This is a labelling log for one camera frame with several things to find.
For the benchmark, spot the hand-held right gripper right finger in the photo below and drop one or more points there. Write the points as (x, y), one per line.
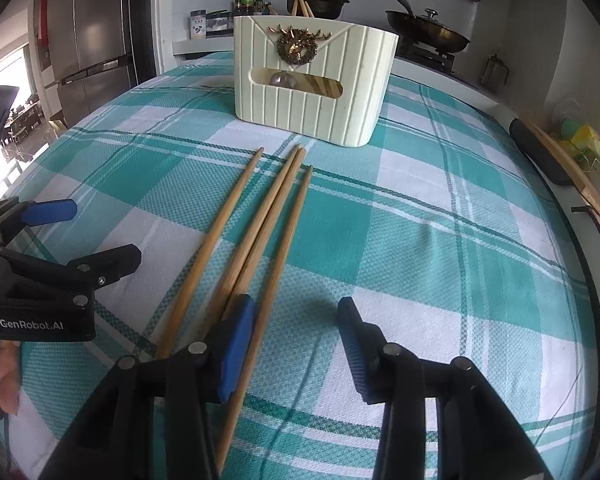
(355, 345)

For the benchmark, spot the white label spice jar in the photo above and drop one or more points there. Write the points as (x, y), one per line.
(198, 25)

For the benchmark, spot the yellow green produce bag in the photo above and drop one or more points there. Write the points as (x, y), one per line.
(585, 140)

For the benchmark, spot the glass pitcher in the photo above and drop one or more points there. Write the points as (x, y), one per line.
(496, 75)

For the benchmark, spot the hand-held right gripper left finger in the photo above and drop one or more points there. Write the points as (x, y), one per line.
(237, 345)

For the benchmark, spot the glass wok lid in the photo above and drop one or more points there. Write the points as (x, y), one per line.
(432, 22)

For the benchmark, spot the wooden cutting board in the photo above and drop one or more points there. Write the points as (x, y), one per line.
(575, 175)

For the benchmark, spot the wooden chopstick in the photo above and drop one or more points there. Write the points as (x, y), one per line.
(307, 10)
(210, 255)
(296, 9)
(280, 250)
(272, 215)
(260, 220)

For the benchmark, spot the person's left hand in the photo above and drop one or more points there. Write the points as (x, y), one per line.
(6, 375)

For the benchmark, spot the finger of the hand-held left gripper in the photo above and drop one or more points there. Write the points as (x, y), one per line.
(50, 211)
(105, 262)

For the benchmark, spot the teal checked tablecloth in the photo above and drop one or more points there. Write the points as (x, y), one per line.
(430, 260)

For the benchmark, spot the dark dining furniture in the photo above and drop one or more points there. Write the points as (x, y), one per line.
(26, 122)

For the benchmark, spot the black tray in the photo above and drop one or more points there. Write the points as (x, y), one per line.
(535, 152)

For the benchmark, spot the cream ribbed utensil holder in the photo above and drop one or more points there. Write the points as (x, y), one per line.
(320, 110)

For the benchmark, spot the black clay pot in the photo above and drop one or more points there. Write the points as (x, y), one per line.
(325, 6)

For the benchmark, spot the dark metal wok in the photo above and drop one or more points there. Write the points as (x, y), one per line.
(430, 35)

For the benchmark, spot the black gas stove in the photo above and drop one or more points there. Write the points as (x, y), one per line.
(430, 57)

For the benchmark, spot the grey steel refrigerator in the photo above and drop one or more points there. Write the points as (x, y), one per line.
(90, 35)

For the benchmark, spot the red hanging decoration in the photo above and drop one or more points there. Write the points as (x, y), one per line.
(43, 15)

